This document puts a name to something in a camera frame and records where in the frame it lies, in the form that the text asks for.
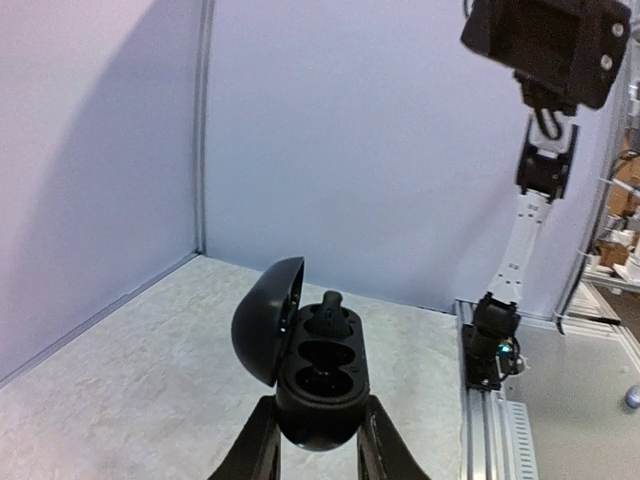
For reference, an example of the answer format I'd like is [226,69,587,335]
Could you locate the black oval charging case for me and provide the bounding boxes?
[231,257,370,451]

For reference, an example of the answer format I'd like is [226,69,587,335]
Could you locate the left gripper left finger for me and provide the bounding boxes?
[209,396,281,480]

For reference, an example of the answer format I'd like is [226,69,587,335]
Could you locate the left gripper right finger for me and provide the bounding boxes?
[357,395,430,480]

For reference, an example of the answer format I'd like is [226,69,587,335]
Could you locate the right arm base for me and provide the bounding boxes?
[461,292,522,391]

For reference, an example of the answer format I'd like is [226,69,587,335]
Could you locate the aluminium front rail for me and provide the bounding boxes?
[454,300,539,479]

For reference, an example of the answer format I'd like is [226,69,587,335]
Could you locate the black earbud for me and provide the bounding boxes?
[304,290,351,339]

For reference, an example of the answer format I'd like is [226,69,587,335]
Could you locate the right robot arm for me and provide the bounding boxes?
[460,1,632,391]

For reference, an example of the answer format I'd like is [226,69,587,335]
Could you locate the left aluminium frame post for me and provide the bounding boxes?
[193,0,215,255]

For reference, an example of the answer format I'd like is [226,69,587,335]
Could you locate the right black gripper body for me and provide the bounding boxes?
[461,1,631,110]

